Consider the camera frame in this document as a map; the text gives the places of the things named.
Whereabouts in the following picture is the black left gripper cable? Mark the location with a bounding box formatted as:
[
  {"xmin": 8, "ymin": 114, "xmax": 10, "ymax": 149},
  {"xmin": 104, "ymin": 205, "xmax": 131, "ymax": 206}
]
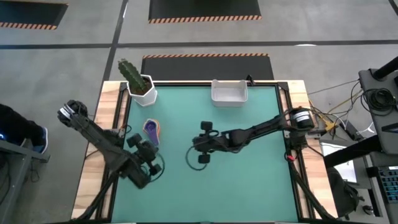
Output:
[{"xmin": 141, "ymin": 151, "xmax": 166, "ymax": 184}]

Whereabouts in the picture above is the black backpack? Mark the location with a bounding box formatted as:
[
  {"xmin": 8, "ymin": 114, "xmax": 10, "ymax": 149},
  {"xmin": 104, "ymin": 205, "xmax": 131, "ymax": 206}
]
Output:
[{"xmin": 326, "ymin": 166, "xmax": 365, "ymax": 219}]

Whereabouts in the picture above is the black striped floor mat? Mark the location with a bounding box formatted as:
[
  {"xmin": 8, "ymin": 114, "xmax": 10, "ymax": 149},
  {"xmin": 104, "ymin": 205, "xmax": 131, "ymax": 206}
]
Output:
[
  {"xmin": 148, "ymin": 0, "xmax": 262, "ymax": 24},
  {"xmin": 0, "ymin": 1, "xmax": 69, "ymax": 31},
  {"xmin": 141, "ymin": 53, "xmax": 275, "ymax": 81}
]

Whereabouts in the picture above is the teal measuring cup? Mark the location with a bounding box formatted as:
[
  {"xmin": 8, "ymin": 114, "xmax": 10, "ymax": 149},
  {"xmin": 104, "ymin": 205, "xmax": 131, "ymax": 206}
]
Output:
[{"xmin": 143, "ymin": 119, "xmax": 161, "ymax": 146}]

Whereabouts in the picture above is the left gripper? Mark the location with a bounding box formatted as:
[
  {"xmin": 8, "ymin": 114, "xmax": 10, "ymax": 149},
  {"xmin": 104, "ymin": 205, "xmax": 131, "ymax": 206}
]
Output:
[{"xmin": 126, "ymin": 133, "xmax": 163, "ymax": 177}]

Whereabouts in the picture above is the orange measuring cup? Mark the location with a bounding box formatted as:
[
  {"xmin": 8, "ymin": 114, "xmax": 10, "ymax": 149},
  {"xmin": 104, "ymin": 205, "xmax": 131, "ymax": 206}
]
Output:
[{"xmin": 142, "ymin": 118, "xmax": 162, "ymax": 146}]

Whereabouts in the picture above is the white plastic basket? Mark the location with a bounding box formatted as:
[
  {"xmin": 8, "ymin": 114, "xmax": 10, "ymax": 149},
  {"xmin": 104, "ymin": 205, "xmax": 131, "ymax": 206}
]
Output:
[{"xmin": 211, "ymin": 79, "xmax": 249, "ymax": 108}]

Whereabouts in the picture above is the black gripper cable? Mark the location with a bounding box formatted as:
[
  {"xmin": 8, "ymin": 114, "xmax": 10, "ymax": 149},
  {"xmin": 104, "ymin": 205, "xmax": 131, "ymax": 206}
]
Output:
[
  {"xmin": 185, "ymin": 145, "xmax": 208, "ymax": 172},
  {"xmin": 141, "ymin": 151, "xmax": 166, "ymax": 184}
]

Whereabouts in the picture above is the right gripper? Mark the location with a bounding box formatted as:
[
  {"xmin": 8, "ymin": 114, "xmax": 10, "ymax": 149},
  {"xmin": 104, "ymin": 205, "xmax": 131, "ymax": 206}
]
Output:
[{"xmin": 192, "ymin": 121, "xmax": 233, "ymax": 165}]

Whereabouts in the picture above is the black aluminium table frame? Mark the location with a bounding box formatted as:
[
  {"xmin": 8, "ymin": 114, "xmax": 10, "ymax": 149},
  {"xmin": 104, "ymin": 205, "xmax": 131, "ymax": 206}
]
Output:
[{"xmin": 71, "ymin": 79, "xmax": 338, "ymax": 224}]

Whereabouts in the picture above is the black keyboard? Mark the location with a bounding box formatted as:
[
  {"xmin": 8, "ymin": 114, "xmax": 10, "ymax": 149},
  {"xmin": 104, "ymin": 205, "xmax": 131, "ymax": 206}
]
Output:
[{"xmin": 377, "ymin": 166, "xmax": 398, "ymax": 205}]

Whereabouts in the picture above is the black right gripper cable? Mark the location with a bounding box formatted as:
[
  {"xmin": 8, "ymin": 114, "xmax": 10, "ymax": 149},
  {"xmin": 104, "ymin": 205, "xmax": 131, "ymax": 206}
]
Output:
[{"xmin": 185, "ymin": 145, "xmax": 208, "ymax": 172}]

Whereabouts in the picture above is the purple measuring cup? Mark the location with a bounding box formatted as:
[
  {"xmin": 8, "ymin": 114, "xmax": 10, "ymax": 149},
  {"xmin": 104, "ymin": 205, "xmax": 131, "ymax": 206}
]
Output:
[{"xmin": 144, "ymin": 120, "xmax": 160, "ymax": 146}]

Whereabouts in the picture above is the green cactus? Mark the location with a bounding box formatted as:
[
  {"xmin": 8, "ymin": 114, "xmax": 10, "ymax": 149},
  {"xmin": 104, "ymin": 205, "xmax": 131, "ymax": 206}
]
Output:
[{"xmin": 117, "ymin": 58, "xmax": 147, "ymax": 93}]

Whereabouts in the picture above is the grey equipment cart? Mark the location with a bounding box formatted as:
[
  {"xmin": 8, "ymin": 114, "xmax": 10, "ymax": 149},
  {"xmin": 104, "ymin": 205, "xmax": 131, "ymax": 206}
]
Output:
[{"xmin": 323, "ymin": 55, "xmax": 398, "ymax": 169}]

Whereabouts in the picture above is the coiled black cable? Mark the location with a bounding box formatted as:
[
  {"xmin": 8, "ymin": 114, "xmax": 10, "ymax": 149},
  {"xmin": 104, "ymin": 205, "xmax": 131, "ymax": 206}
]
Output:
[{"xmin": 362, "ymin": 88, "xmax": 398, "ymax": 113}]

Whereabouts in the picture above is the person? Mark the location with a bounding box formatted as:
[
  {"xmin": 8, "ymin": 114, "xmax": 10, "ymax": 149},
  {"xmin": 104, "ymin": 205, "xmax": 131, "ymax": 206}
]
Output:
[{"xmin": 0, "ymin": 103, "xmax": 49, "ymax": 155}]

